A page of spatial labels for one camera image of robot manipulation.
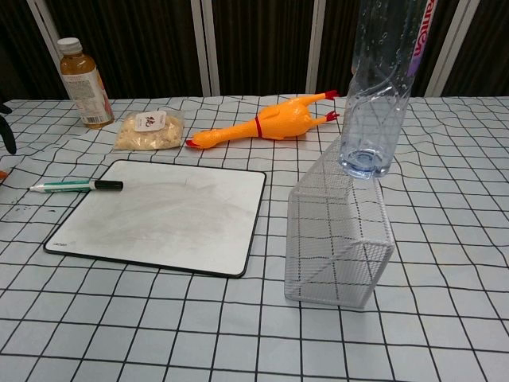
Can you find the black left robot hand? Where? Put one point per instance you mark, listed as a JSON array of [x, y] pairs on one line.
[[8, 139]]

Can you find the green white whiteboard marker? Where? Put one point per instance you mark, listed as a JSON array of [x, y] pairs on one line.
[[71, 186]]

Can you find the black-framed whiteboard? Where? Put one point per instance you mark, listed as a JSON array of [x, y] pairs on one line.
[[167, 223]]

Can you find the orange juice bottle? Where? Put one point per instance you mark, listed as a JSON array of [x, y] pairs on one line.
[[85, 91]]

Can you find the clear snack bag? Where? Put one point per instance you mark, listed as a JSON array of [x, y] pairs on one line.
[[149, 133]]

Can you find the dark brown curtain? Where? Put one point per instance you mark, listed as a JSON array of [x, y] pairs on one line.
[[139, 47]]

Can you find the white black checkered tablecloth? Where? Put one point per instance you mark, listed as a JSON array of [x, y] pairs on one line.
[[159, 326]]

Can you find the yellow rubber chicken toy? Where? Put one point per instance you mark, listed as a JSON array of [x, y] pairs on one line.
[[278, 119]]

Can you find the clear plastic water bottle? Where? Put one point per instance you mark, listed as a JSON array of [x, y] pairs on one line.
[[374, 119]]

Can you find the white screen frame post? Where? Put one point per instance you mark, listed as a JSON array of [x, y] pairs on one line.
[[316, 47], [208, 47], [43, 28], [453, 47]]

